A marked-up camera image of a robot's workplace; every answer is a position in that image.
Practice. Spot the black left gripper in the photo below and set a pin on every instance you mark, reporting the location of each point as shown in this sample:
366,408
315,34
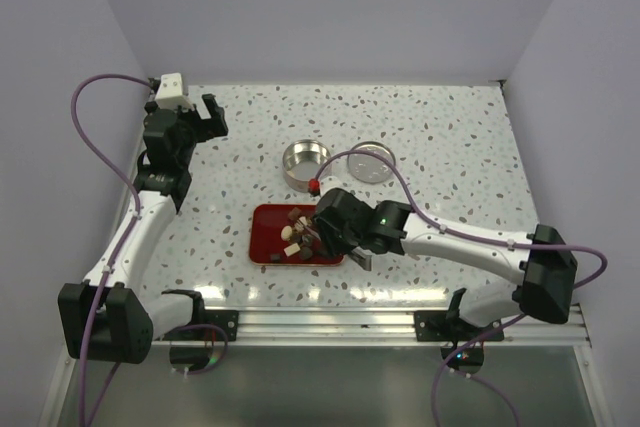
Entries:
208,128

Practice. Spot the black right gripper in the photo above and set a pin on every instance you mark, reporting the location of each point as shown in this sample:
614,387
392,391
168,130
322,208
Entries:
350,245

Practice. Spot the brown rectangular chocolate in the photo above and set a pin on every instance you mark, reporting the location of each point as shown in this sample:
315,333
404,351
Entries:
294,214

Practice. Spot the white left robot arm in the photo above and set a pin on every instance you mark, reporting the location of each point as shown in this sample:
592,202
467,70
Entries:
102,316

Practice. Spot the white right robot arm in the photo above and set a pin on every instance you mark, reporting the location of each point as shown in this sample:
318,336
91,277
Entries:
535,271

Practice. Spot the dark oval chocolate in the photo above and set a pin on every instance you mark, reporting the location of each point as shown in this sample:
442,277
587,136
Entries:
305,253

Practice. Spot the white rectangular chocolate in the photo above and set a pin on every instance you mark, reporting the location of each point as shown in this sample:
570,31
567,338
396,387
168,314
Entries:
291,250

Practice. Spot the white round chocolate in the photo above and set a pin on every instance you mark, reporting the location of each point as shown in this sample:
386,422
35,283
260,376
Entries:
286,232

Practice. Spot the red rectangular tray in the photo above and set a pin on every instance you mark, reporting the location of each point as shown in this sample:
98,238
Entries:
265,237

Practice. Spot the round metal tin lid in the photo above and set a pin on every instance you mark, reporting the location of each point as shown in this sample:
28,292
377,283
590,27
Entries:
371,169

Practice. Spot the round metal tin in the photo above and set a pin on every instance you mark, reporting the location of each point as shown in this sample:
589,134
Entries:
301,160

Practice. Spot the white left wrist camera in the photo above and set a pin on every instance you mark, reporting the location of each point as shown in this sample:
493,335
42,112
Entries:
172,93

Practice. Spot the aluminium mounting rail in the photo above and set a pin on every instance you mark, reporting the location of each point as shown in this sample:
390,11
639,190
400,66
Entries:
380,326

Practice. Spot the black left base bracket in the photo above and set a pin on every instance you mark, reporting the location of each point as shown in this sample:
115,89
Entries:
226,319

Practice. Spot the black base bracket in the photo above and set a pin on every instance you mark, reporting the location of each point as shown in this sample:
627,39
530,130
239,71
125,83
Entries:
226,319
447,325

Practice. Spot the black right base bracket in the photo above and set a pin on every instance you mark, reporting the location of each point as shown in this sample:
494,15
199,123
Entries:
447,325

